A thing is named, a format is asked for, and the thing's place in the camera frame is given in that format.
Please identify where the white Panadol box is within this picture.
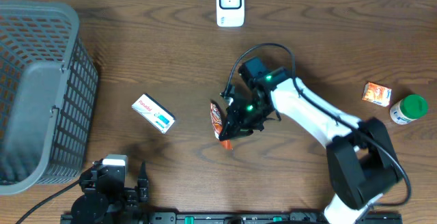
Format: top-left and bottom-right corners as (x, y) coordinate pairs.
(132, 94), (175, 134)

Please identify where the orange Top chocolate bar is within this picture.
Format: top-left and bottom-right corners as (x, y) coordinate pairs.
(210, 102), (233, 150)

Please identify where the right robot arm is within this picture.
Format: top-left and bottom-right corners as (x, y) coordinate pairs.
(218, 67), (410, 223)

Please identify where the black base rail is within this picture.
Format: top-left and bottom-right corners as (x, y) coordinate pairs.
(59, 212), (403, 224)

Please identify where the grey plastic mesh basket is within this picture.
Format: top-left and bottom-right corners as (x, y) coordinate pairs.
(1, 1), (98, 195)

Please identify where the small orange snack box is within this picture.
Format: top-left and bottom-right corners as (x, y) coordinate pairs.
(362, 82), (392, 107)

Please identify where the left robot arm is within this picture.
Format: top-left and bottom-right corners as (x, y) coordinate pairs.
(70, 160), (149, 224)

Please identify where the green lid white jar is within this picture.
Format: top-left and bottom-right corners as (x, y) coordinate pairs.
(389, 94), (428, 125)

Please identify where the white barcode scanner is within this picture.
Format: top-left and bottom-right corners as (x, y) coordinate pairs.
(216, 0), (245, 27)

